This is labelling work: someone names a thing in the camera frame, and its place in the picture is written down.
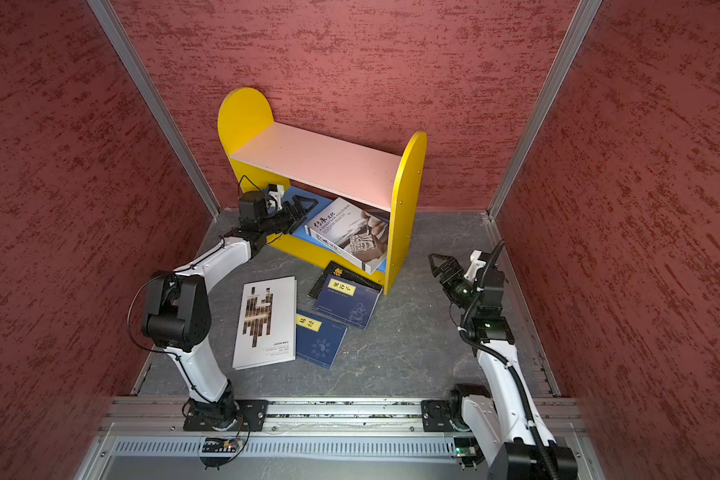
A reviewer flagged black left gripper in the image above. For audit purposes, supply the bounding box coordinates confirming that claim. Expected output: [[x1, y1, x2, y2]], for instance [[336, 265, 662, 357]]
[[260, 195, 319, 235]]

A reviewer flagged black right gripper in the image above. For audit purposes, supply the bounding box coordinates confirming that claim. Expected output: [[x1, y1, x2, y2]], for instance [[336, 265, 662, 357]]
[[426, 253, 479, 313]]

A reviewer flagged white heritage cultural book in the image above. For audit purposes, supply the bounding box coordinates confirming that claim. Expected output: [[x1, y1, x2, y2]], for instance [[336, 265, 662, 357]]
[[305, 198, 389, 274]]

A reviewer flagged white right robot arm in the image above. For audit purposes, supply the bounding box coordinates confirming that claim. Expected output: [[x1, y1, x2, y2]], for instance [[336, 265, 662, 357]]
[[428, 244, 578, 479]]

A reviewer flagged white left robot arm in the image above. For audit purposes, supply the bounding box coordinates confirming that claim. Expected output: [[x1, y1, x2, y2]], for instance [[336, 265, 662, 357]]
[[141, 191, 318, 431]]

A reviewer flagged black book under blue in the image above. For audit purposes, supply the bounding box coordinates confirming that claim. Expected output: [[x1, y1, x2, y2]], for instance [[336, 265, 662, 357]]
[[308, 261, 383, 300]]

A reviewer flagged yellow pink blue bookshelf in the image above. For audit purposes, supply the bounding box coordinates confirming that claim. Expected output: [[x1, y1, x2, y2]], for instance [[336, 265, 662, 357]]
[[217, 87, 428, 292]]

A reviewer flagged blue book yellow label rear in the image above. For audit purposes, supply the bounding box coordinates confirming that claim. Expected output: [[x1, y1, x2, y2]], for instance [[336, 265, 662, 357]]
[[314, 275, 381, 330]]

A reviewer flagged blue book yellow label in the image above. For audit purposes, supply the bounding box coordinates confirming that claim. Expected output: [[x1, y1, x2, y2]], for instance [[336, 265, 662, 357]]
[[295, 310, 347, 369], [314, 275, 381, 330]]

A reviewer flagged white book brown pattern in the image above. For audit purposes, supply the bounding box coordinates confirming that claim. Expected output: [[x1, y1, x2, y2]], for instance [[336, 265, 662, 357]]
[[232, 276, 297, 370]]

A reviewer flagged blue book yellow label front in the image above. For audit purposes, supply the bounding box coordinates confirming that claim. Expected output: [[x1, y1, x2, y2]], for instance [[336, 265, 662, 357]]
[[295, 310, 347, 369]]

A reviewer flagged left corner aluminium profile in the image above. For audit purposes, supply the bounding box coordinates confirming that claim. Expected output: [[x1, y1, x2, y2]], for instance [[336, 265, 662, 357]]
[[87, 0, 222, 219]]

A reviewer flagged corner aluminium profile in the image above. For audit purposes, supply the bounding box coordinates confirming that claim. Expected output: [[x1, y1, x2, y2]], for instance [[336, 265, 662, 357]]
[[87, 0, 222, 219], [487, 0, 604, 220]]

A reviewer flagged right corner aluminium profile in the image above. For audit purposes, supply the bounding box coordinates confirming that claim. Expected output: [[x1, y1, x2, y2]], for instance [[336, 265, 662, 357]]
[[487, 0, 604, 220]]

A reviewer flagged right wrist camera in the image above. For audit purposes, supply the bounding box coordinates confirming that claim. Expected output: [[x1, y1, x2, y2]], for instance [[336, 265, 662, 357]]
[[464, 245, 501, 290]]

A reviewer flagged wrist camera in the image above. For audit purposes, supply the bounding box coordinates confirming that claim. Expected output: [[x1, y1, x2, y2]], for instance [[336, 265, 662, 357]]
[[464, 245, 501, 290], [239, 184, 285, 225]]

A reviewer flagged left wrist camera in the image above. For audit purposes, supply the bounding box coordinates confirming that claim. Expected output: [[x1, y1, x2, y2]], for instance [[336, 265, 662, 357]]
[[239, 184, 285, 225]]

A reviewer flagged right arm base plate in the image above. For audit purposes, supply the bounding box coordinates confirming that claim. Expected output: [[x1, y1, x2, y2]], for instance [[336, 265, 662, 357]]
[[420, 399, 463, 433]]

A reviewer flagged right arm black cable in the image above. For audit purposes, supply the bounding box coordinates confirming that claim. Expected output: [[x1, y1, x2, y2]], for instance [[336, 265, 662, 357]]
[[448, 239, 562, 480]]

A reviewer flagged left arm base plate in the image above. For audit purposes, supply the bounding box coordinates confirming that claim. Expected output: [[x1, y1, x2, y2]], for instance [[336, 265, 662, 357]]
[[183, 399, 270, 434]]

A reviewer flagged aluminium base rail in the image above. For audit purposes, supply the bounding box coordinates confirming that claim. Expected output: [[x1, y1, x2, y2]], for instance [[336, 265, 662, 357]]
[[74, 394, 607, 480]]

